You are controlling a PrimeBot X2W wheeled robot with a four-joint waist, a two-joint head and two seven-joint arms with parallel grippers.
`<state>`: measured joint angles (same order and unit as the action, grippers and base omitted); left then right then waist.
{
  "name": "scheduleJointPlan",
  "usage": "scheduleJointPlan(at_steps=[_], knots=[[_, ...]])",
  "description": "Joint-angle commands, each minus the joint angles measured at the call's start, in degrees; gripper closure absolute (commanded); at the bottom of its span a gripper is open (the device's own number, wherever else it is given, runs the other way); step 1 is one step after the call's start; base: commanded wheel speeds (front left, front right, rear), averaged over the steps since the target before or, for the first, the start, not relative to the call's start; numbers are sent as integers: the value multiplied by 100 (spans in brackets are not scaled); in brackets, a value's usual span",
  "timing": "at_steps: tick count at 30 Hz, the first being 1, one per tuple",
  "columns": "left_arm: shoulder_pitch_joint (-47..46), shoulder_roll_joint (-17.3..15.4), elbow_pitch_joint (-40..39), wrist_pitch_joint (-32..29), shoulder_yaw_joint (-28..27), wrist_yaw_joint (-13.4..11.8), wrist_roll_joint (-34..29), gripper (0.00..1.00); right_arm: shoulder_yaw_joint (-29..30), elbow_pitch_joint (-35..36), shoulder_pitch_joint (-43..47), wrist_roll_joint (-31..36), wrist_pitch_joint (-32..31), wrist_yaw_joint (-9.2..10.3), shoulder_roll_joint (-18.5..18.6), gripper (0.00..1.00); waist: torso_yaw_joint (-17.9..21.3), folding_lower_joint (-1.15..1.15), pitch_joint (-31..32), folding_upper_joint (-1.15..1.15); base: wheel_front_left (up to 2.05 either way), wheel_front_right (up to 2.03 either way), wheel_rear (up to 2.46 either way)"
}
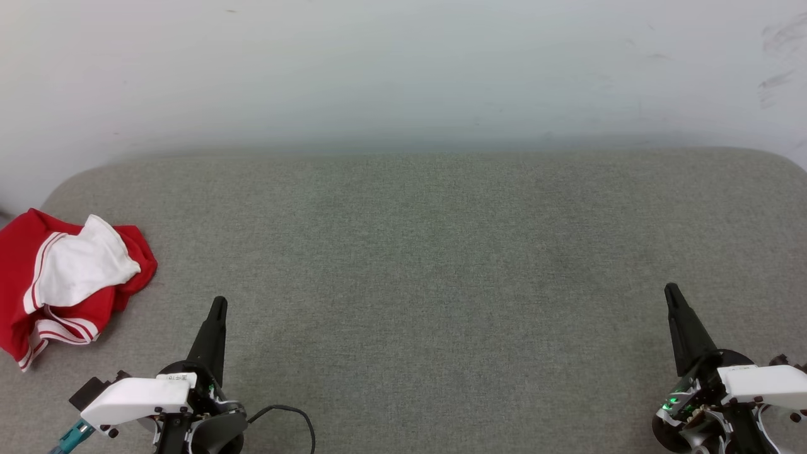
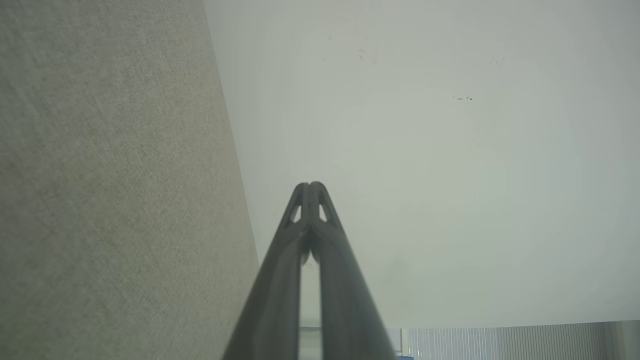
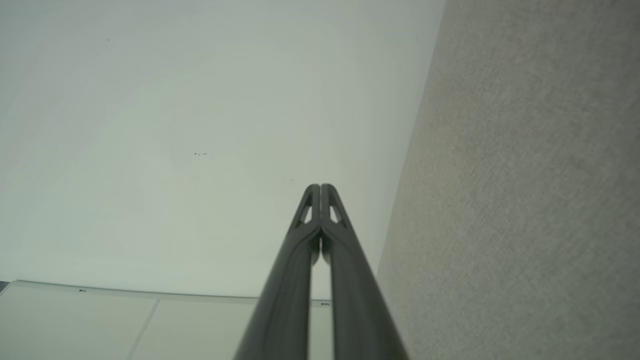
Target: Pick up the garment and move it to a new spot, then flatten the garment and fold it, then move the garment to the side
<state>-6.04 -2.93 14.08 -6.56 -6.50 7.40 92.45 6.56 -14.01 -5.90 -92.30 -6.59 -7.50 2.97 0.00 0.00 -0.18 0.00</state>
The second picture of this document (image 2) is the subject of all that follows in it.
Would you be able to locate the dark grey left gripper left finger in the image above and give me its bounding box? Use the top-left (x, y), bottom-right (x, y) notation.
top-left (222, 182), bottom-right (312, 360)

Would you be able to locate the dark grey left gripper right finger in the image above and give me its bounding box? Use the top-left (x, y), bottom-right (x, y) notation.
top-left (310, 181), bottom-right (397, 360)

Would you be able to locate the white ribbed vertical blind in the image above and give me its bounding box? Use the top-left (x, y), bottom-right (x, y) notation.
top-left (387, 320), bottom-right (640, 360)

